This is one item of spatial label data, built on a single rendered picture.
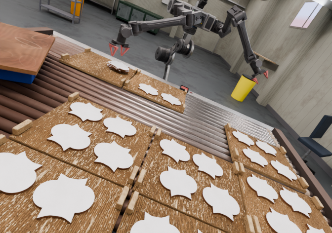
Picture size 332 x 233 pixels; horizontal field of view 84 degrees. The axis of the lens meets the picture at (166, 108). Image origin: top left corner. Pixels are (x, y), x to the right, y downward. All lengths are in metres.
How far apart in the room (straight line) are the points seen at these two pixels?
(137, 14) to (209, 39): 4.73
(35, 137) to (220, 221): 0.66
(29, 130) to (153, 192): 0.46
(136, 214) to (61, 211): 0.19
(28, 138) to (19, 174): 0.14
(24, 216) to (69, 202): 0.09
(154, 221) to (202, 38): 11.78
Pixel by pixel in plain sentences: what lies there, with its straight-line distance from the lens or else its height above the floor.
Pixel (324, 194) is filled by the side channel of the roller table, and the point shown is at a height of 0.95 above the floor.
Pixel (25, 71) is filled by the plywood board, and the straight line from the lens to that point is 0.91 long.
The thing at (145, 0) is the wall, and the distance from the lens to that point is 12.03.
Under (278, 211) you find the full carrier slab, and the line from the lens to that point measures 0.95.
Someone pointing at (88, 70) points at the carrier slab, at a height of 0.94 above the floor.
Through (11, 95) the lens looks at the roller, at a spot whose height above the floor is 0.91.
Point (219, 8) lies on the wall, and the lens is 12.15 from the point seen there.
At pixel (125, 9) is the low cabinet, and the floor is 0.56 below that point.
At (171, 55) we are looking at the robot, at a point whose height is 0.93.
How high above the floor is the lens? 1.44
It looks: 27 degrees down
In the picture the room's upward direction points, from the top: 24 degrees clockwise
